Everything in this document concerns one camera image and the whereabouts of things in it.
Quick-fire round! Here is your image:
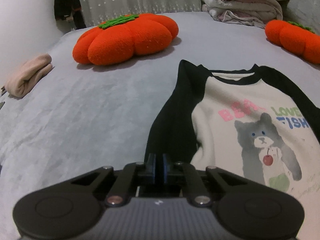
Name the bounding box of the stack of folded quilts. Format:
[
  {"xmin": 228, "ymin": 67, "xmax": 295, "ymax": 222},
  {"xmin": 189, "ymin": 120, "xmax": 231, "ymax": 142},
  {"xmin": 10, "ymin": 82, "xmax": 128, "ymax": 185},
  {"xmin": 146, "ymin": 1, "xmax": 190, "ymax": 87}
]
[{"xmin": 201, "ymin": 0, "xmax": 292, "ymax": 29}]

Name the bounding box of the orange pumpkin cushion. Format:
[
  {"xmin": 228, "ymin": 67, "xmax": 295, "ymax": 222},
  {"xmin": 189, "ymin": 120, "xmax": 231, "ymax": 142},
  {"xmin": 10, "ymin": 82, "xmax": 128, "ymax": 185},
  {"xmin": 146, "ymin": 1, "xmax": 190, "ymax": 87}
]
[
  {"xmin": 72, "ymin": 13, "xmax": 179, "ymax": 66},
  {"xmin": 264, "ymin": 19, "xmax": 320, "ymax": 64}
]

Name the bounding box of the folded pink cloth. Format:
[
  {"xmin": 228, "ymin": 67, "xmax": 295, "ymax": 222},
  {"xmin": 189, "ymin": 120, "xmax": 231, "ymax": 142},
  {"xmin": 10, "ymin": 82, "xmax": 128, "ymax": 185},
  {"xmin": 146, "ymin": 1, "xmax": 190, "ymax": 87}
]
[{"xmin": 4, "ymin": 54, "xmax": 53, "ymax": 98}]

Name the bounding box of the cream shirt with black sleeves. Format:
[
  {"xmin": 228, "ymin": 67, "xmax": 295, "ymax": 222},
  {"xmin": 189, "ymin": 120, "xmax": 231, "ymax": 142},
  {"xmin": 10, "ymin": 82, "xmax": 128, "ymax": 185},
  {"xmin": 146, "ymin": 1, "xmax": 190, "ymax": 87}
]
[{"xmin": 144, "ymin": 59, "xmax": 320, "ymax": 203}]

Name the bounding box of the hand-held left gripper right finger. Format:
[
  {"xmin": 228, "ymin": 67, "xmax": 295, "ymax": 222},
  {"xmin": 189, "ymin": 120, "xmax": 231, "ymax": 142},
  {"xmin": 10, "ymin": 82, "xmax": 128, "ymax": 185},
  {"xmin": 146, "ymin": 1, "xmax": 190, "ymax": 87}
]
[{"xmin": 162, "ymin": 153, "xmax": 247, "ymax": 207}]

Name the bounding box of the grey quilted headboard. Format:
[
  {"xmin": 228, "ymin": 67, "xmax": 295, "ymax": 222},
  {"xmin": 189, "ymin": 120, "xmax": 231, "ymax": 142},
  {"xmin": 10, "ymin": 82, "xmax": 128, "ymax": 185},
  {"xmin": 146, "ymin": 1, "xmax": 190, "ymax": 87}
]
[{"xmin": 282, "ymin": 0, "xmax": 320, "ymax": 34}]

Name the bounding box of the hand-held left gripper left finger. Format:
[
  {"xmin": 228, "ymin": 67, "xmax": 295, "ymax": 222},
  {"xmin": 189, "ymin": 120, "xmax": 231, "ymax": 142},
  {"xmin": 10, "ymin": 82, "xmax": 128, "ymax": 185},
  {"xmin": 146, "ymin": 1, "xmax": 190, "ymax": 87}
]
[{"xmin": 70, "ymin": 153, "xmax": 157, "ymax": 207}]

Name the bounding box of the black hanging garment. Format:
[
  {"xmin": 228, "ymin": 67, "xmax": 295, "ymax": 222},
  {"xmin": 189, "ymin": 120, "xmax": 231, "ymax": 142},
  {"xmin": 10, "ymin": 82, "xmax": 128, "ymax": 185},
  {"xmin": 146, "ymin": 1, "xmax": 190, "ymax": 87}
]
[{"xmin": 54, "ymin": 0, "xmax": 87, "ymax": 30}]

